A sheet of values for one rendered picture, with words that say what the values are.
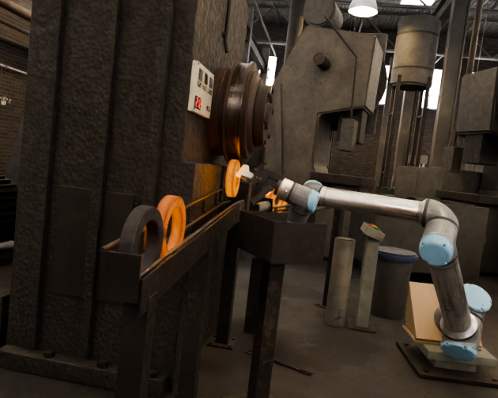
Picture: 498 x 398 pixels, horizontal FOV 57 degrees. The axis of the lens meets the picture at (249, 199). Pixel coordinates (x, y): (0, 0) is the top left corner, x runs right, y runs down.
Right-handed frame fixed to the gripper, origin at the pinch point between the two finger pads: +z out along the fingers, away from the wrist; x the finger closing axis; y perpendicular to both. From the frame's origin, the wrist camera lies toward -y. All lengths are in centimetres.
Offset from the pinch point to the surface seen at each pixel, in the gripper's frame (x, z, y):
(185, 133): 27.2, 17.6, 8.7
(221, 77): -4.1, 21.4, 35.5
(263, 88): -10.7, 4.0, 38.4
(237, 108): 3.0, 8.4, 25.5
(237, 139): 0.2, 4.1, 13.9
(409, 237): -221, -124, -8
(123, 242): 98, -1, -16
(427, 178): -402, -154, 58
